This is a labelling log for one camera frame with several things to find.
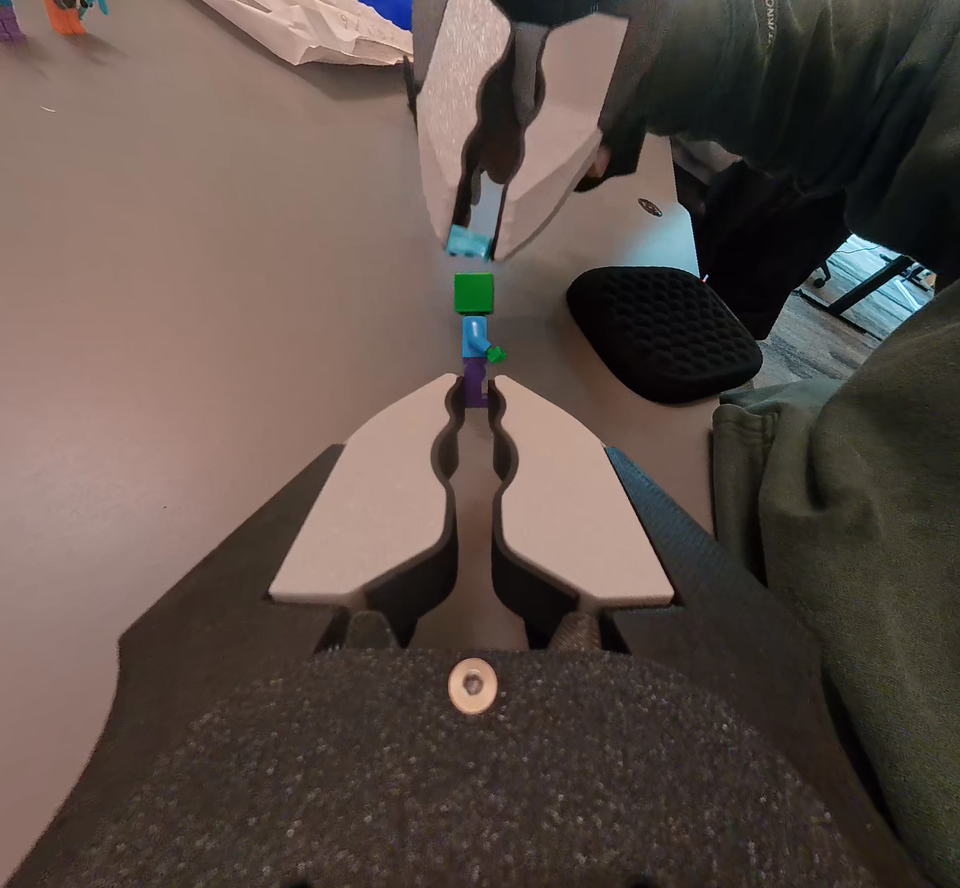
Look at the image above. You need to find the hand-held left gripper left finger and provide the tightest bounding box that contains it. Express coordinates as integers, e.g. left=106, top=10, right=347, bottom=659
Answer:
left=267, top=372, right=460, bottom=645

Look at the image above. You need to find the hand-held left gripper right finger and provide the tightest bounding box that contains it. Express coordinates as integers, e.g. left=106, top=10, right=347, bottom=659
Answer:
left=487, top=376, right=675, bottom=645

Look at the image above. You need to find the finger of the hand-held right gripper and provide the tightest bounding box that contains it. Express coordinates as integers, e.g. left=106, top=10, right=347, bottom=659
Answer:
left=491, top=14, right=631, bottom=263
left=414, top=0, right=519, bottom=244

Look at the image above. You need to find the cyan toy helmet brick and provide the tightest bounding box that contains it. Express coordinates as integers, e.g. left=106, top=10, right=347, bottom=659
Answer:
left=444, top=223, right=496, bottom=261

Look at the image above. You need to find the grey desk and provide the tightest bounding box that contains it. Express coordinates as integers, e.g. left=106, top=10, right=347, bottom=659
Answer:
left=0, top=0, right=714, bottom=867

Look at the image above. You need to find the black mesh wrist rest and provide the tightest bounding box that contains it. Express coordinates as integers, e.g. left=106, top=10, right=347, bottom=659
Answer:
left=566, top=267, right=765, bottom=405

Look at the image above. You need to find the person's green hoodie torso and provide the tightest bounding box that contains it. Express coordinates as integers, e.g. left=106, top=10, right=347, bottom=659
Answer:
left=712, top=288, right=960, bottom=888

